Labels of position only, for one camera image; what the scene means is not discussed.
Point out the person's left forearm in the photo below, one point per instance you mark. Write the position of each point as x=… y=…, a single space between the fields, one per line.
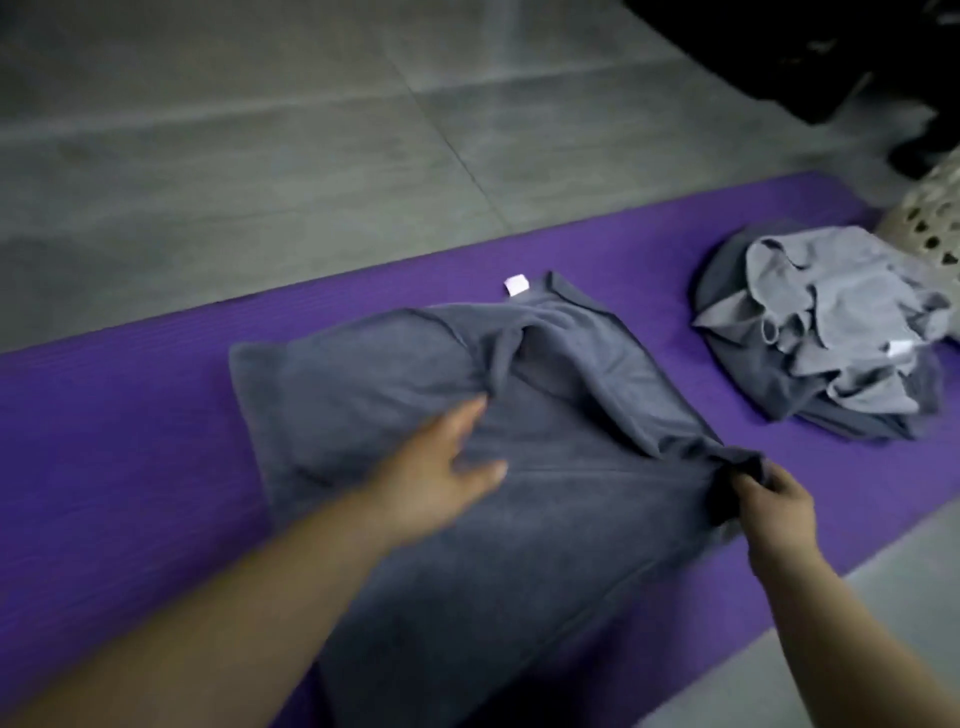
x=210 y=637

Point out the person's left hand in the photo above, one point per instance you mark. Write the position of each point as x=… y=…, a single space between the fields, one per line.
x=435 y=480

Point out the person's right forearm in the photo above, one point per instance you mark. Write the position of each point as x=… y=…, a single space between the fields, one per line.
x=862 y=652

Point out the dark grey tagged towel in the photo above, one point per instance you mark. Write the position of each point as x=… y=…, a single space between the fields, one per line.
x=360 y=375

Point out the purple yoga mat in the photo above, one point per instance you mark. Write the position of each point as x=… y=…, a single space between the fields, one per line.
x=112 y=450

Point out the white perforated laundry basket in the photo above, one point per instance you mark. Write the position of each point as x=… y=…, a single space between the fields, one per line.
x=922 y=217

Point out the person's right hand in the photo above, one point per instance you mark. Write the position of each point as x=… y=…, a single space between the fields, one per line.
x=780 y=525

